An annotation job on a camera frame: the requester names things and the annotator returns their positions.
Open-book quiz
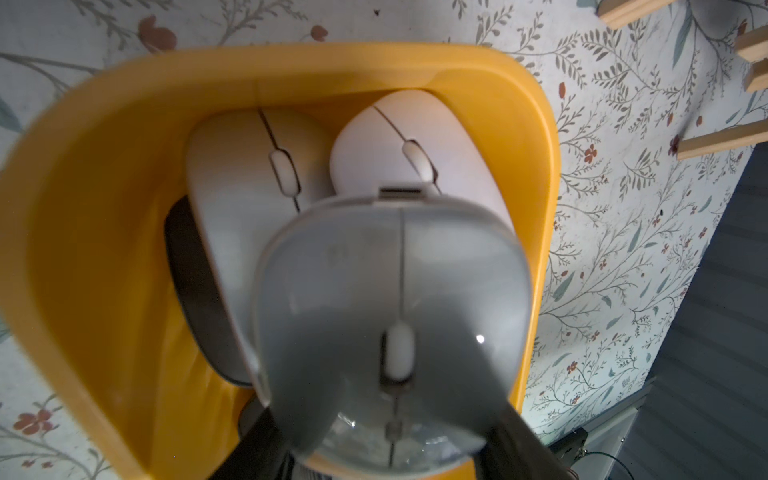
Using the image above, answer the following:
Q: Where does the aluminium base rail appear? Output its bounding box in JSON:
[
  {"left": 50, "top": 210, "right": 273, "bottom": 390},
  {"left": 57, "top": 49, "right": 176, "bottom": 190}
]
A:
[{"left": 548, "top": 382, "right": 653, "bottom": 479}]

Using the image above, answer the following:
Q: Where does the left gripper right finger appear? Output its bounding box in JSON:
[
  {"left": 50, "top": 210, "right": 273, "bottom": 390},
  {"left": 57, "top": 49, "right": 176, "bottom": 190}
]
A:
[{"left": 473, "top": 404, "right": 576, "bottom": 480}]

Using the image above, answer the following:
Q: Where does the silver grey mouse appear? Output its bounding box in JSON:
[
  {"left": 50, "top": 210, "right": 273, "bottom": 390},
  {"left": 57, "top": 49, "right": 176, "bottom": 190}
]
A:
[{"left": 253, "top": 196, "right": 533, "bottom": 478}]

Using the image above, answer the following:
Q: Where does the yellow plastic storage box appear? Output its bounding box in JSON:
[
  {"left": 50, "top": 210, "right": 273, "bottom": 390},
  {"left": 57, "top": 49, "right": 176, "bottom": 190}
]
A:
[{"left": 1, "top": 43, "right": 560, "bottom": 479}]

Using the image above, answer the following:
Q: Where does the wooden easel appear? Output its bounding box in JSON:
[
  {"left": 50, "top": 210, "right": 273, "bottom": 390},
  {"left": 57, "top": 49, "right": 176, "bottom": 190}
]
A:
[{"left": 596, "top": 1, "right": 767, "bottom": 160}]

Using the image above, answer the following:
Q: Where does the black mouse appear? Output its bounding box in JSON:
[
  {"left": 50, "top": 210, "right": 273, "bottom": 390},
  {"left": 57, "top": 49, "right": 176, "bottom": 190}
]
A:
[{"left": 163, "top": 196, "right": 251, "bottom": 388}]

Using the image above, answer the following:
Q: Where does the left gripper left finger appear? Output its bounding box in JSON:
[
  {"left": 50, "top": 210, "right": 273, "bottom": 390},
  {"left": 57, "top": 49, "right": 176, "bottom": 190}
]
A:
[{"left": 209, "top": 408, "right": 294, "bottom": 480}]

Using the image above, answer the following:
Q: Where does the silver white mouse front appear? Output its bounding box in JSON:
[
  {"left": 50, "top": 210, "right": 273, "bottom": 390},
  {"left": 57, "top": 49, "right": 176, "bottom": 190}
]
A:
[{"left": 185, "top": 108, "right": 335, "bottom": 378}]

